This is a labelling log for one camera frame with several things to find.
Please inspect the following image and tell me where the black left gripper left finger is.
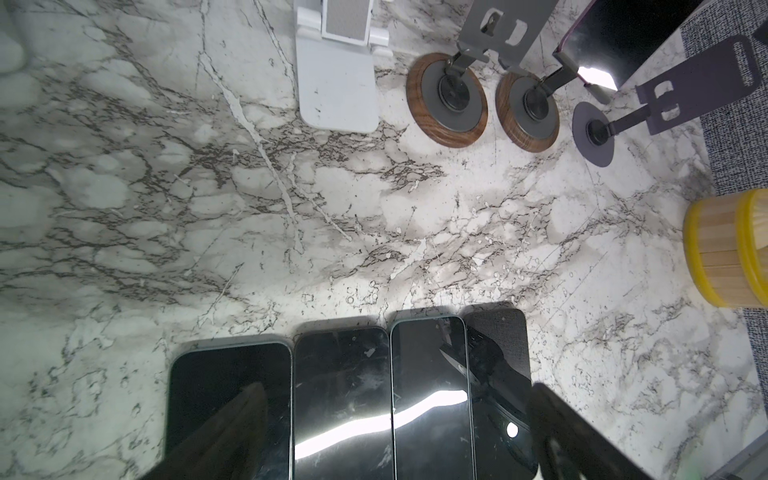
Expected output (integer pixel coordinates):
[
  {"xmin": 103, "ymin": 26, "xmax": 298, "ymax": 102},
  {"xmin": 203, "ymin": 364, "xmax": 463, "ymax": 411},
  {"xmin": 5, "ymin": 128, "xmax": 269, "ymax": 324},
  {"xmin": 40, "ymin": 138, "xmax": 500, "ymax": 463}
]
[{"xmin": 144, "ymin": 382, "xmax": 268, "ymax": 479}]

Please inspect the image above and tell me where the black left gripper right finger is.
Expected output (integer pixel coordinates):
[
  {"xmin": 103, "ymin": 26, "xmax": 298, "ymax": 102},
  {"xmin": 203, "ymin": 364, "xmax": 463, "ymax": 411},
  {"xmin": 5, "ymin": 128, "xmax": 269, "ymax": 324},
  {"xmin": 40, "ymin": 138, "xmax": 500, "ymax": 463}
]
[{"xmin": 527, "ymin": 382, "xmax": 649, "ymax": 479}]

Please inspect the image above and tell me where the black phone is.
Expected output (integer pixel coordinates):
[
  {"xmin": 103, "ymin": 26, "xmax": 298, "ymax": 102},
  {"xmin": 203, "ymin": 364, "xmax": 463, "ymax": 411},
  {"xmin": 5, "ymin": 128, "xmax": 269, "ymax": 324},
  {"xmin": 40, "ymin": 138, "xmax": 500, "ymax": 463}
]
[
  {"xmin": 293, "ymin": 326, "xmax": 394, "ymax": 479},
  {"xmin": 164, "ymin": 339, "xmax": 293, "ymax": 479},
  {"xmin": 460, "ymin": 303, "xmax": 538, "ymax": 479},
  {"xmin": 390, "ymin": 316, "xmax": 475, "ymax": 479},
  {"xmin": 554, "ymin": 0, "xmax": 701, "ymax": 92}
]

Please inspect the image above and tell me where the purple round phone stand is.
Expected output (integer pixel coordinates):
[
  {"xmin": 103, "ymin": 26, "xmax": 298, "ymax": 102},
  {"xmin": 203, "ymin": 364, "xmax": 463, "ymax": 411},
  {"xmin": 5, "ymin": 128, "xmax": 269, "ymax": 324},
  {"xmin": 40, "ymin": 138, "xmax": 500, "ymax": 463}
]
[{"xmin": 572, "ymin": 35, "xmax": 762, "ymax": 167}]

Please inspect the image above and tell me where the round wooden phone stand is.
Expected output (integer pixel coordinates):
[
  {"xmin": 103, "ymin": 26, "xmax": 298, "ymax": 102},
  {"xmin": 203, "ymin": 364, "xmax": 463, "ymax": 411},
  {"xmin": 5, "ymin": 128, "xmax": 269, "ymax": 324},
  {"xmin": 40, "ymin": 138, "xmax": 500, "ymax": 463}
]
[
  {"xmin": 406, "ymin": 0, "xmax": 557, "ymax": 148},
  {"xmin": 494, "ymin": 50, "xmax": 616, "ymax": 154}
]

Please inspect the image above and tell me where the white flat phone stand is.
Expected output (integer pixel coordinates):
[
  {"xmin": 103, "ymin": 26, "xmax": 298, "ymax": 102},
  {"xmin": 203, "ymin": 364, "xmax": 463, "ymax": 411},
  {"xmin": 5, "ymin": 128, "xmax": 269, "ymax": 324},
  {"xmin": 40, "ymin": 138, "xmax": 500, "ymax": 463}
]
[{"xmin": 293, "ymin": 0, "xmax": 392, "ymax": 134}]

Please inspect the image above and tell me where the yellow bowl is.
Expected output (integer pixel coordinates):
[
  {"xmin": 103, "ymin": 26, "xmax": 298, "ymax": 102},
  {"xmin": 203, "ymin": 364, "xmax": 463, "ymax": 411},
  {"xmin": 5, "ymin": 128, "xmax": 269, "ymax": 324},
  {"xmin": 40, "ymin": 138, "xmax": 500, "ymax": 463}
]
[{"xmin": 683, "ymin": 189, "xmax": 767, "ymax": 308}]

